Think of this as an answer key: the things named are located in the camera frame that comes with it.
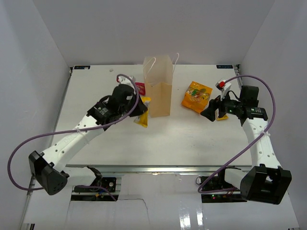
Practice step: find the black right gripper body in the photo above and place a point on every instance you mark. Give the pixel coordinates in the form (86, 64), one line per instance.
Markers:
(228, 106)

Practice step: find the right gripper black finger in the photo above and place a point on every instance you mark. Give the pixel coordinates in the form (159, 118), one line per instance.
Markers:
(209, 114)
(214, 103)

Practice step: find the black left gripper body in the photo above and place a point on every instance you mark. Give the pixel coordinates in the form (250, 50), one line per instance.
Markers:
(126, 109)

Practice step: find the yellow snack bar wrapper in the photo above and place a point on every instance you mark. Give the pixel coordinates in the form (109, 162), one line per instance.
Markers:
(143, 118)

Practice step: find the orange gummy candy bag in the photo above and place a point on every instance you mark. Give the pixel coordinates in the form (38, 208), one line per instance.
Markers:
(196, 97)

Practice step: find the red snack pouch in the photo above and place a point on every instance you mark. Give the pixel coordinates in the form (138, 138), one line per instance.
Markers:
(141, 88)

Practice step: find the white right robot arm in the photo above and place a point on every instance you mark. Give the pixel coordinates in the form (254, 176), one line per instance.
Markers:
(267, 181)

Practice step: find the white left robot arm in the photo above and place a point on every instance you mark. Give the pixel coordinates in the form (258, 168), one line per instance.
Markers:
(49, 167)

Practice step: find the brown paper bag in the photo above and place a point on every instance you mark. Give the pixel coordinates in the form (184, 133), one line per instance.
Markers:
(158, 78)

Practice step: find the right blue table label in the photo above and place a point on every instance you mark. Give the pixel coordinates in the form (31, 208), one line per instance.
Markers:
(224, 66)

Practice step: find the blue table label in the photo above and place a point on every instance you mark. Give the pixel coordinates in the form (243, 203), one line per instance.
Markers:
(81, 67)
(224, 66)

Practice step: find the left blue table label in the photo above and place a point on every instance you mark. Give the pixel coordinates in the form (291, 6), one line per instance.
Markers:
(81, 67)

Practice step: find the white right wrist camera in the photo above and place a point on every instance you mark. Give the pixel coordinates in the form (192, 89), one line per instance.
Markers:
(224, 87)

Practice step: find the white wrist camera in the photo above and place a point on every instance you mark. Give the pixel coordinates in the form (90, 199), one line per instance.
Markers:
(224, 87)
(126, 81)

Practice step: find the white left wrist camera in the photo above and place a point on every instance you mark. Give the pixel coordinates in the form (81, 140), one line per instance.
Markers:
(126, 81)

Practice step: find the aluminium table edge rail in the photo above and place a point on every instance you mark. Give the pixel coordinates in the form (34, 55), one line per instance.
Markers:
(173, 169)

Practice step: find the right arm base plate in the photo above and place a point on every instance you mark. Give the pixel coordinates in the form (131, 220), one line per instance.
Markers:
(220, 191)

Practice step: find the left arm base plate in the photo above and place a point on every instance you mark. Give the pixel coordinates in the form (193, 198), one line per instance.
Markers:
(100, 189)

